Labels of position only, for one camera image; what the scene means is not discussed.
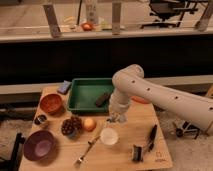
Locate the black stand on floor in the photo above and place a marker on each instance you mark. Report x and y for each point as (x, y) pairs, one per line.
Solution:
(187, 128)

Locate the orange carrot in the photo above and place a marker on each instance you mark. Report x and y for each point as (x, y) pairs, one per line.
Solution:
(139, 100)

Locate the blue sponge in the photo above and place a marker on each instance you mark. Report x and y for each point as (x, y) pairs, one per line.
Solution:
(64, 87)

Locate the black office chair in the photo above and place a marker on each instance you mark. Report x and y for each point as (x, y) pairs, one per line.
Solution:
(170, 13)

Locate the red apple on shelf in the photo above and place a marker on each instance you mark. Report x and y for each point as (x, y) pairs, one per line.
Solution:
(87, 26)

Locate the dark grape bunch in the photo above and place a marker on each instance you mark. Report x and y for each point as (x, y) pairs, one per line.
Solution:
(71, 126)

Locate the orange bowl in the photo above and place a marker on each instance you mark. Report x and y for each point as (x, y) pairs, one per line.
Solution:
(51, 103)

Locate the dark brown block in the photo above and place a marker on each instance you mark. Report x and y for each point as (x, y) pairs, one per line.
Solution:
(102, 99)

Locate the grey towel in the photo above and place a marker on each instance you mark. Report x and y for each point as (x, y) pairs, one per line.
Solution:
(121, 118)

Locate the green plastic tray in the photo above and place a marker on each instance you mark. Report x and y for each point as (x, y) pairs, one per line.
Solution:
(85, 92)

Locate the purple bowl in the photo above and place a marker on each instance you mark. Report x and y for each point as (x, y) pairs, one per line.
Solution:
(38, 145)

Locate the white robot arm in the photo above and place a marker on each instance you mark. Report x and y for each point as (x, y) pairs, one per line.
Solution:
(130, 81)

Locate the orange peach fruit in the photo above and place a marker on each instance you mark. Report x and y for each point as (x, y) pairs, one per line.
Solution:
(89, 124)

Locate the small dark tin can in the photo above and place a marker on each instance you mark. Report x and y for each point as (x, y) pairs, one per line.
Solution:
(41, 121)

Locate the white paper cup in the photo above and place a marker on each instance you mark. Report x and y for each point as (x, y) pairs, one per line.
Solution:
(109, 136)

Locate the black chair frame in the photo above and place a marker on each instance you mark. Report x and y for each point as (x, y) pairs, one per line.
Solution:
(11, 164)

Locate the black marker pen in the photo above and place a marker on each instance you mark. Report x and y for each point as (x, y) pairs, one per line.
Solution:
(152, 138)

